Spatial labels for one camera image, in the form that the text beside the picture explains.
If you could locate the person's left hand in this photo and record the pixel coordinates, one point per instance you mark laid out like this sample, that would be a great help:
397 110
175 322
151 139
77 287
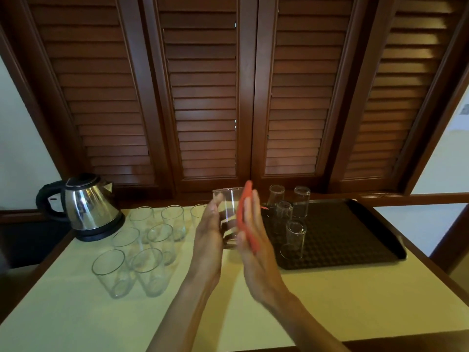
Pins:
207 249

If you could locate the person's right hand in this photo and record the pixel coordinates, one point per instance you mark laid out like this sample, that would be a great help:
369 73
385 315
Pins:
264 271

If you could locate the red cloth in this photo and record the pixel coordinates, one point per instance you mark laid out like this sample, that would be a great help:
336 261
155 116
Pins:
243 201

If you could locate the group of clear glasses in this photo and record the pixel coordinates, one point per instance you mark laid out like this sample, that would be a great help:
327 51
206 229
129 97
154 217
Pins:
146 267

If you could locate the dark brown textured tray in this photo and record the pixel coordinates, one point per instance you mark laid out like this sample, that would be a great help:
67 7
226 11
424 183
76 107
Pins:
340 234

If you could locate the person's left forearm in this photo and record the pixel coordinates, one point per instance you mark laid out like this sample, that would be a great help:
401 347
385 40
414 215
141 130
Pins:
176 322

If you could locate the steel electric kettle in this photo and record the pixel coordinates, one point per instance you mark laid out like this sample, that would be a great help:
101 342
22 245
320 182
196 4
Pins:
104 232
89 207

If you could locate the brown louvered wooden shutter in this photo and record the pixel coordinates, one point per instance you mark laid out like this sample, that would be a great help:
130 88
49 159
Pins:
97 87
399 87
300 87
201 87

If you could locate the white paper notice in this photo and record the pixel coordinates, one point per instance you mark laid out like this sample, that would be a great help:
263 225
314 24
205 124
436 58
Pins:
461 117

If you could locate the brown wooden wall rail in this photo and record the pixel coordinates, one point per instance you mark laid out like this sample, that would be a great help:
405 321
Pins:
414 199

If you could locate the brown wooden door frame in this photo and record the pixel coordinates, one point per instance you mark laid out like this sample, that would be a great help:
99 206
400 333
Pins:
450 241

